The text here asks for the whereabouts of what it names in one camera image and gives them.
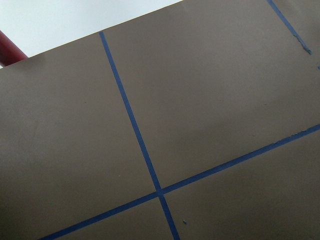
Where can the red cylindrical post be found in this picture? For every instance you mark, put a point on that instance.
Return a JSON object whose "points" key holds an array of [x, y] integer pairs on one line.
{"points": [[9, 52]]}

